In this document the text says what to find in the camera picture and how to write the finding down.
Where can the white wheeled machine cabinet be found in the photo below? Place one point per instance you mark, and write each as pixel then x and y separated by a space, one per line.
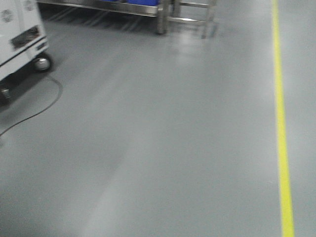
pixel 23 39

